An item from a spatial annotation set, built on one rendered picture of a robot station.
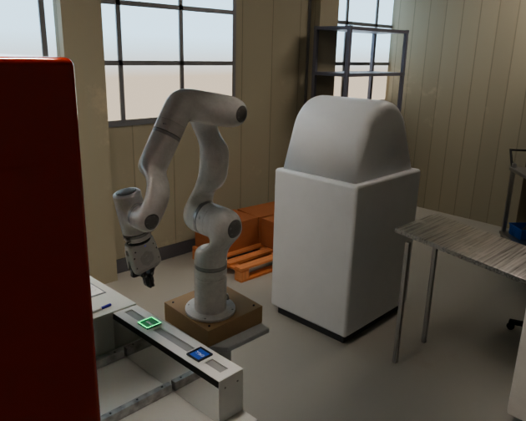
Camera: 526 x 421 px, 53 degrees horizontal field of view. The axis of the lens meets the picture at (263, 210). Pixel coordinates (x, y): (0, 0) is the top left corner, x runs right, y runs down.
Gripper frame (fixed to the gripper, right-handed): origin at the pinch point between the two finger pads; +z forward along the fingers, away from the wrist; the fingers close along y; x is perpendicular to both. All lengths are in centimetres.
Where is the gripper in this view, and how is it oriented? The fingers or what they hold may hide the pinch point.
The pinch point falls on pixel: (148, 281)
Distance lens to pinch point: 176.5
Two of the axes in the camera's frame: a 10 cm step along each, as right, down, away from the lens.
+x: -7.2, -2.2, 6.6
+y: 6.8, -3.8, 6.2
